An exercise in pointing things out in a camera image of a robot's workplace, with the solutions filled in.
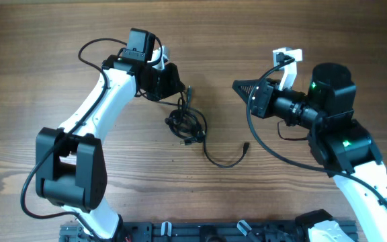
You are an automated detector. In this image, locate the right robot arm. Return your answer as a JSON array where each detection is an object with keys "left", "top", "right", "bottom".
[{"left": 232, "top": 63, "right": 387, "bottom": 241}]

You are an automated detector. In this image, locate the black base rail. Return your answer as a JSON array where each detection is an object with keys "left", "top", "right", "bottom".
[{"left": 59, "top": 220, "right": 306, "bottom": 242}]

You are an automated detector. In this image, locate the right camera black cable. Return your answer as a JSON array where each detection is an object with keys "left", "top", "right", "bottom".
[{"left": 245, "top": 55, "right": 387, "bottom": 236}]

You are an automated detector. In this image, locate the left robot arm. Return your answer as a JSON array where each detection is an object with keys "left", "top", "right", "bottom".
[{"left": 20, "top": 28, "right": 185, "bottom": 241}]

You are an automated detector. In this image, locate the camera black cable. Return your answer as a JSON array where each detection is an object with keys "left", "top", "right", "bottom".
[
  {"left": 19, "top": 37, "right": 129, "bottom": 242},
  {"left": 245, "top": 55, "right": 387, "bottom": 236}
]

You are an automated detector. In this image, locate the left camera black cable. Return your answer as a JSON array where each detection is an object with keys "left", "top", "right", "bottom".
[{"left": 19, "top": 37, "right": 129, "bottom": 242}]

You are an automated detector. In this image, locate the black cable bundle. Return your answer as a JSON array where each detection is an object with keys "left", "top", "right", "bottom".
[{"left": 136, "top": 85, "right": 251, "bottom": 169}]

